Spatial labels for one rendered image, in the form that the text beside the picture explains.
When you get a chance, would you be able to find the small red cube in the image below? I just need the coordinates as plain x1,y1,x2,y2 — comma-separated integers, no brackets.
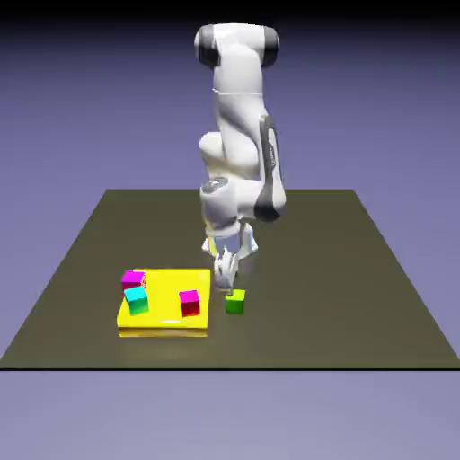
178,289,201,318

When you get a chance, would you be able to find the small magenta cube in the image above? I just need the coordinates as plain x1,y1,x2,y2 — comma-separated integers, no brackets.
120,270,146,293

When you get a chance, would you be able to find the large yellow box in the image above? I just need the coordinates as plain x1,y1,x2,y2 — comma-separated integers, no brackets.
116,268,212,339

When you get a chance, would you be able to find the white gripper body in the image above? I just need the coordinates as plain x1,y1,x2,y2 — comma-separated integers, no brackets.
213,246,240,289

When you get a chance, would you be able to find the small cyan cube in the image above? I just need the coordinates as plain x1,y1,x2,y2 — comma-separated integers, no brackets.
123,286,150,317

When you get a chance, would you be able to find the small green cube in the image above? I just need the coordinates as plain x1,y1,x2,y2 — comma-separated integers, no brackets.
225,288,247,315

